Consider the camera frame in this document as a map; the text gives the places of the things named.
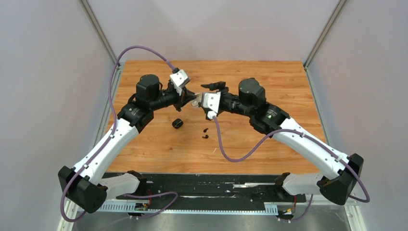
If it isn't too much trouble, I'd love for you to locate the aluminium frame post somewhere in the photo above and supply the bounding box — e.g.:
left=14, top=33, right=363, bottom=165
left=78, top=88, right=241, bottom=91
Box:
left=303, top=0, right=349, bottom=70
left=78, top=0, right=117, bottom=64

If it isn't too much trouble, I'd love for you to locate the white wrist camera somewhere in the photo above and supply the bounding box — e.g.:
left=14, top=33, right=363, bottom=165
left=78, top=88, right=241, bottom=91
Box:
left=170, top=68, right=191, bottom=96
left=201, top=92, right=221, bottom=120

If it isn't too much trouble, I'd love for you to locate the left aluminium frame post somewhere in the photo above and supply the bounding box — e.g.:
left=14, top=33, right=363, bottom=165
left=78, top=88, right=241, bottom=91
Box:
left=78, top=0, right=117, bottom=64

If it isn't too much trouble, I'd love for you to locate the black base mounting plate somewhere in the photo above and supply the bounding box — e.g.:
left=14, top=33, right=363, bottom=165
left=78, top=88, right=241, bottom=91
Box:
left=133, top=173, right=306, bottom=211

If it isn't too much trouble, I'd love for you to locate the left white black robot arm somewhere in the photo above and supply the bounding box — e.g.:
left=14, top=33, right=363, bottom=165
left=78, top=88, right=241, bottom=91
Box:
left=58, top=69, right=196, bottom=213

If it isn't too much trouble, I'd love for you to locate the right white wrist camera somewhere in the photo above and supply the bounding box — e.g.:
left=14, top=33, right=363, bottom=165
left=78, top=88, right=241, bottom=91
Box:
left=201, top=92, right=221, bottom=120

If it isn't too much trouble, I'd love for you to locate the black earbud charging case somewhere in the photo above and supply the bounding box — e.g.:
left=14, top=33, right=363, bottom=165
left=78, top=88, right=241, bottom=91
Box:
left=172, top=118, right=184, bottom=129

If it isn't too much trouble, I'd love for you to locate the white earbud charging case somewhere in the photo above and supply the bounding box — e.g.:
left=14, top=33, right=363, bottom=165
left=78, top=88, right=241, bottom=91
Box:
left=191, top=93, right=202, bottom=108

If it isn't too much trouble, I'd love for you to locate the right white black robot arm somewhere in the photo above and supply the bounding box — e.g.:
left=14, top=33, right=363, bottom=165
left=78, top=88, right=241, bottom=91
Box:
left=199, top=78, right=370, bottom=205

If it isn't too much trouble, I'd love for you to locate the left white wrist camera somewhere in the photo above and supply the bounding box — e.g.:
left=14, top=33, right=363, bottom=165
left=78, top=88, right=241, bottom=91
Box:
left=170, top=68, right=191, bottom=96

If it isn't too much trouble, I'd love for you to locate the right aluminium frame post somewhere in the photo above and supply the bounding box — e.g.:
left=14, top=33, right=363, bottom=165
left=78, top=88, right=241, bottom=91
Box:
left=303, top=0, right=349, bottom=70

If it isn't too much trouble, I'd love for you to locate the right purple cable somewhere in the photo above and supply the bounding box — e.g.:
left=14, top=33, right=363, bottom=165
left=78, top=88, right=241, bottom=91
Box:
left=212, top=116, right=371, bottom=223

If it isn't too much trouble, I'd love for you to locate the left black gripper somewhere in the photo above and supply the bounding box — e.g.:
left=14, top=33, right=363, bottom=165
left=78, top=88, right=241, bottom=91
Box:
left=150, top=85, right=196, bottom=112

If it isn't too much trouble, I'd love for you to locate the slotted grey cable duct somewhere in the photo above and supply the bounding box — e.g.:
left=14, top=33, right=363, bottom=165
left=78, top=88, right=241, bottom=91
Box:
left=78, top=203, right=279, bottom=216

